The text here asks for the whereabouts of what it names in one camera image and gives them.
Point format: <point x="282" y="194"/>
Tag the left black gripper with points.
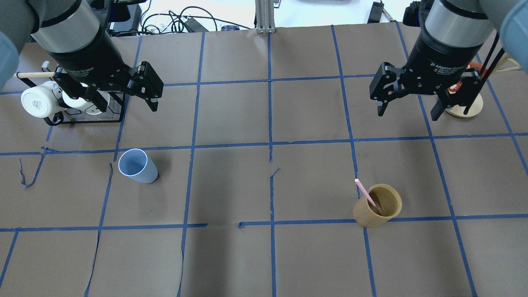
<point x="84" y="53"/>

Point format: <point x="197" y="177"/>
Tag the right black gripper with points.
<point x="441" y="55"/>

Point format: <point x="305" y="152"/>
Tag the light blue plastic cup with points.
<point x="138" y="166"/>

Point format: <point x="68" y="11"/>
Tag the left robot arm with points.
<point x="70" y="31"/>

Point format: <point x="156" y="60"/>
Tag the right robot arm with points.
<point x="452" y="32"/>

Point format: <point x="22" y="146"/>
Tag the orange cup on stand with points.
<point x="454" y="88"/>

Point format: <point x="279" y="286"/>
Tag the bamboo chopstick holder cup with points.
<point x="382" y="204"/>

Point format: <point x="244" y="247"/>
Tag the white mug far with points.
<point x="80" y="104"/>

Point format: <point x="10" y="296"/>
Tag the white mug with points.
<point x="43" y="100"/>
<point x="80" y="104"/>

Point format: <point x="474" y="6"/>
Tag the white mug near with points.
<point x="43" y="100"/>

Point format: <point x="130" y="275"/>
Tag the black power adapter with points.
<point x="191" y="25"/>

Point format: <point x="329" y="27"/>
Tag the black wire mug rack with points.
<point x="114" y="114"/>

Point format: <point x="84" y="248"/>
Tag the aluminium frame post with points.
<point x="265" y="16"/>

